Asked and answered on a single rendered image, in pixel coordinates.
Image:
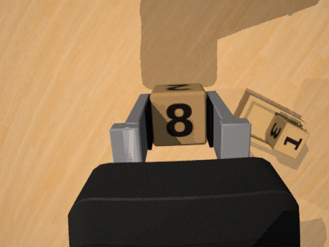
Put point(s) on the tan wooden tray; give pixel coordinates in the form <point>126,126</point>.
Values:
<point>261,114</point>

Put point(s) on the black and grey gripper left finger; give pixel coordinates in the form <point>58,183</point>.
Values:
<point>131,140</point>

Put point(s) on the tan wooden number cube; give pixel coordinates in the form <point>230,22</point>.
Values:
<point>286,137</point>
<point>179,114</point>

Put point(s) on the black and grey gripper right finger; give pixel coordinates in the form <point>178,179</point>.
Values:
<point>229,136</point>

